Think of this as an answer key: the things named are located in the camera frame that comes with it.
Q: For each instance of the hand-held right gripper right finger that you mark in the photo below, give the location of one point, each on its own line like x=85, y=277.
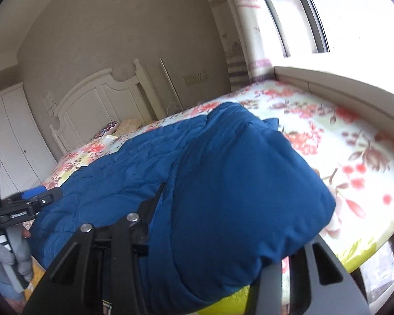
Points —
x=348, y=298

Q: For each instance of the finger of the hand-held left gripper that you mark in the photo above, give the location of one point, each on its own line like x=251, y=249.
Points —
x=34, y=192
x=44, y=201

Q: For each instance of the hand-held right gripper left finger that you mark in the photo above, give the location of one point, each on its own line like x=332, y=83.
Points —
x=147, y=216

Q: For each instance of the blue quilted jacket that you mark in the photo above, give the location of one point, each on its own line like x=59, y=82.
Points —
x=233, y=187

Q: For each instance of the white wardrobe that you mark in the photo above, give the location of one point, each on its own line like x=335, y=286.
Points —
x=13, y=131

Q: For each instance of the yellow pillow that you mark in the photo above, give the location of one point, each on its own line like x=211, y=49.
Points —
x=128, y=125

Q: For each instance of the purple patterned pillow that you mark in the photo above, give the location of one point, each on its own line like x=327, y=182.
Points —
x=107, y=128

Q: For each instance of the white headboard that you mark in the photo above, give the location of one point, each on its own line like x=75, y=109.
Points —
x=95, y=105

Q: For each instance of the thin white stick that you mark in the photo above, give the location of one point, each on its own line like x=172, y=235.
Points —
x=171, y=83

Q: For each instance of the floral blanket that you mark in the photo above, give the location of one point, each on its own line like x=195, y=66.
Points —
x=348, y=131

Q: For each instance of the white window sill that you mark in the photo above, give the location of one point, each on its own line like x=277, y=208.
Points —
x=348, y=85

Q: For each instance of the patterned curtain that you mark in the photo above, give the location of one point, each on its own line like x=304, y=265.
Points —
x=246, y=23

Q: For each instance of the window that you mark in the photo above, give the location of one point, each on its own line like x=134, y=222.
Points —
x=354, y=13

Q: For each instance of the dark wooden bed frame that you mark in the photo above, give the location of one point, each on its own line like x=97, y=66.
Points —
x=381, y=269

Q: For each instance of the white wall switch panel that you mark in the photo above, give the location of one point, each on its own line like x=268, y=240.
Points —
x=51, y=105

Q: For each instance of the wall socket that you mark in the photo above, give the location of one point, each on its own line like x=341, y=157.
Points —
x=194, y=76

